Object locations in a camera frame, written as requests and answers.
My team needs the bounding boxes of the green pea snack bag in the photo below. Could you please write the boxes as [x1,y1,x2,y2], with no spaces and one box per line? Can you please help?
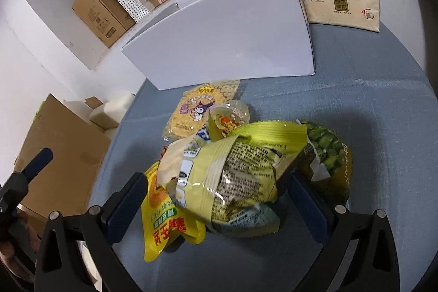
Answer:
[295,119,353,206]

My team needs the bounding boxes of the cream sofa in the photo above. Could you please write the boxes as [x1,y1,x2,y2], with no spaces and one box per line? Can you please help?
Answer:
[62,93,135,140]

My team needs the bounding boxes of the large brown cardboard box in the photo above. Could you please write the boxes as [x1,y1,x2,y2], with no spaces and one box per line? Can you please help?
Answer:
[72,0,135,47]

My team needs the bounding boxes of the small jelly cup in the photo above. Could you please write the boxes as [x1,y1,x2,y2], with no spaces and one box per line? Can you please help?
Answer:
[207,100,250,141]

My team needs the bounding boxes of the yellow green snack bag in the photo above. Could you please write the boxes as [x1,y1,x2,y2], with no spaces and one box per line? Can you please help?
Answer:
[157,121,307,236]

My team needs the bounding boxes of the brown cardboard box near sofa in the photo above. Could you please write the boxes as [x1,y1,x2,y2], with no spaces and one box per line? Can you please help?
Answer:
[15,95,110,221]

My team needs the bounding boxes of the person's left hand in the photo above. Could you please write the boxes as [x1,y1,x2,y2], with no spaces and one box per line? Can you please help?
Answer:
[1,211,41,282]

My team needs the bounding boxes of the white cardboard storage box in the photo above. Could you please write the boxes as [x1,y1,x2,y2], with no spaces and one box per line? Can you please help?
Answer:
[122,0,315,90]

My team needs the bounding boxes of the Kuromi noodle snack pack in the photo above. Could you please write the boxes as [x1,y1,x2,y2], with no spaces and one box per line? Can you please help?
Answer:
[163,79,241,141]

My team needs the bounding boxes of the yellow orange snack bag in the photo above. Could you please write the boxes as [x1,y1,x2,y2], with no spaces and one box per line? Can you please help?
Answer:
[141,162,206,262]

